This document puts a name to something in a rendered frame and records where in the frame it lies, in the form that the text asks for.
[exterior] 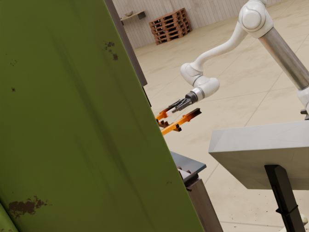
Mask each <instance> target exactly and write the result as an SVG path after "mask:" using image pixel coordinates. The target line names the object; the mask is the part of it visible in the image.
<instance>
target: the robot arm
mask: <svg viewBox="0 0 309 232"><path fill-rule="evenodd" d="M267 5H268V0H249V1H248V2H247V3H246V4H245V5H244V6H243V7H242V9H241V11H240V13H239V20H238V22H237V25H236V28H235V30H234V32H233V35H232V37H231V38H230V39H229V40H228V41H227V42H225V43H224V44H222V45H219V46H217V47H215V48H213V49H211V50H209V51H207V52H205V53H203V54H201V55H200V56H199V57H198V58H197V59H196V60H195V61H194V62H193V63H185V64H183V65H182V66H181V68H180V73H181V75H182V77H183V78H184V80H185V81H186V82H187V83H188V84H190V85H191V86H193V87H194V89H192V90H191V91H190V92H189V93H188V94H186V95H185V98H184V99H182V100H180V99H179V100H178V101H176V102H175V103H173V104H171V105H173V106H174V108H173V109H171V110H169V111H168V112H166V114H167V117H169V116H170V115H172V114H174V113H175V112H177V111H181V110H183V109H184V108H186V107H188V106H189V105H191V104H194V103H195V102H196V103H198V102H199V101H201V100H203V99H204V98H208V97H210V96H211V95H213V94H214V93H215V92H216V91H217V90H218V89H219V87H220V83H219V81H218V79H217V78H207V77H205V76H203V71H204V69H203V65H204V63H205V62H206V61H207V60H209V59H212V58H215V57H217V56H220V55H223V54H225V53H228V52H230V51H232V50H234V49H235V48H236V47H237V46H238V45H239V44H240V43H241V42H242V41H243V40H244V39H245V37H246V36H247V35H248V34H250V35H251V36H252V37H253V38H255V39H259V41H260V42H261V43H262V45H263V46H264V47H265V48H266V50H267V51H268V52H269V53H270V55H271V56H272V57H273V59H274V60H275V61H276V62H277V64H278V65H279V66H280V67H281V68H282V70H283V71H284V72H285V74H286V75H287V76H288V77H289V79H290V80H291V81H292V82H293V84H294V85H295V86H296V88H297V97H298V98H299V100H300V101H301V103H302V104H303V106H304V108H305V109H303V110H301V112H300V113H301V114H305V115H307V116H306V117H305V120H309V71H308V70H307V69H306V67H305V66H304V65H303V63H302V62H301V61H300V60H299V58H298V57H297V56H296V54H295V53H294V52H293V51H292V49H291V48H290V47H289V46H288V44H287V43H286V42H285V41H284V39H283V38H282V37H281V35H280V34H279V33H278V31H277V30H276V29H275V28H274V22H273V20H272V18H271V17H270V15H269V13H268V12H267V10H266V8H267ZM171 105H169V106H171ZM169 106H168V107H169Z"/></svg>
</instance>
